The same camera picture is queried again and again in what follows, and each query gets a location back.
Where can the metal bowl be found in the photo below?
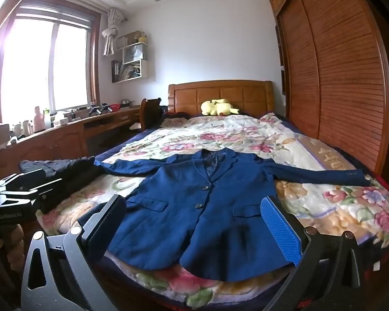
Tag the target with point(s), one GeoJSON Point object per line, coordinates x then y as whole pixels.
{"type": "Point", "coordinates": [126, 104]}

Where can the black binder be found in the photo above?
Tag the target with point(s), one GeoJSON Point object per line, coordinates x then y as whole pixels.
{"type": "Point", "coordinates": [114, 71]}

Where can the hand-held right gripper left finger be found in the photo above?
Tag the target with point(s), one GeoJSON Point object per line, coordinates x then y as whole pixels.
{"type": "Point", "coordinates": [107, 226]}

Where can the wood framed window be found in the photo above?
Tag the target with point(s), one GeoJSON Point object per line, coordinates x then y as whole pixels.
{"type": "Point", "coordinates": [29, 64]}

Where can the pink bottle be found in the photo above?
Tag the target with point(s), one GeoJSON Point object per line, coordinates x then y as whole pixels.
{"type": "Point", "coordinates": [39, 121]}

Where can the wooden chair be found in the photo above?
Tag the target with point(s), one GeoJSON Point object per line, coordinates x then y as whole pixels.
{"type": "Point", "coordinates": [149, 113]}

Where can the wooden desk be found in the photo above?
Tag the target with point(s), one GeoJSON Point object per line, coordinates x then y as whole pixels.
{"type": "Point", "coordinates": [68, 139]}

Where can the wooden bed headboard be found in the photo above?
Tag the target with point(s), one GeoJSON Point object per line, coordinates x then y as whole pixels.
{"type": "Point", "coordinates": [240, 97]}

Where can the wooden louvred wardrobe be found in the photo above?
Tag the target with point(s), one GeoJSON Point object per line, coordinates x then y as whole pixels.
{"type": "Point", "coordinates": [343, 71]}

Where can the black garment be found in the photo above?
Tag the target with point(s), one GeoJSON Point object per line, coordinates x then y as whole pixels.
{"type": "Point", "coordinates": [73, 173]}

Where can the white bottle green cap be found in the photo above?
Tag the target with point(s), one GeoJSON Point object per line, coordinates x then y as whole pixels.
{"type": "Point", "coordinates": [48, 120]}

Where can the tied white curtain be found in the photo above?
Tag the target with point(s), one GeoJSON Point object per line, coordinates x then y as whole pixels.
{"type": "Point", "coordinates": [109, 37]}

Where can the dark blue bed sheet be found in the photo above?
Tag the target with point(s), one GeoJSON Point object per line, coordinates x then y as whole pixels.
{"type": "Point", "coordinates": [116, 151]}

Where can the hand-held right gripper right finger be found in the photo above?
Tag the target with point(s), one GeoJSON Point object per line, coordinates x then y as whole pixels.
{"type": "Point", "coordinates": [280, 230]}

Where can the white paper bag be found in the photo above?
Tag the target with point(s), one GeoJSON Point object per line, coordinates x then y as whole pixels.
{"type": "Point", "coordinates": [132, 53]}

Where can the floral blanket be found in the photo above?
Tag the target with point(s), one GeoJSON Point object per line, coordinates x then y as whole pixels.
{"type": "Point", "coordinates": [220, 134]}

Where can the cardboard box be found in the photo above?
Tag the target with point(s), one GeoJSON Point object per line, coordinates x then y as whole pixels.
{"type": "Point", "coordinates": [129, 39]}

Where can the person's left hand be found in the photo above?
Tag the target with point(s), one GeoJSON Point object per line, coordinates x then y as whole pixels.
{"type": "Point", "coordinates": [14, 244]}

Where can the black devices on stand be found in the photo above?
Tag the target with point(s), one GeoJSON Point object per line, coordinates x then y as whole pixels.
{"type": "Point", "coordinates": [99, 109]}

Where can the white wall shelf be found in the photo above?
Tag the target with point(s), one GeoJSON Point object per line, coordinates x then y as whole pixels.
{"type": "Point", "coordinates": [145, 68]}

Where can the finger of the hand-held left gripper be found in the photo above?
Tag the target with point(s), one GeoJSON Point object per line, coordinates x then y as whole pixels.
{"type": "Point", "coordinates": [42, 191]}
{"type": "Point", "coordinates": [22, 178]}

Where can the red bowl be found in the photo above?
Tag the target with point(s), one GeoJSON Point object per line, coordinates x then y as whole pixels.
{"type": "Point", "coordinates": [115, 107]}

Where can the blue suit jacket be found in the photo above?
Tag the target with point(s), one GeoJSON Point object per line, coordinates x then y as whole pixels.
{"type": "Point", "coordinates": [188, 220]}

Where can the yellow plush toy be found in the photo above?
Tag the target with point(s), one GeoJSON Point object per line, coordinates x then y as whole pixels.
{"type": "Point", "coordinates": [214, 107]}

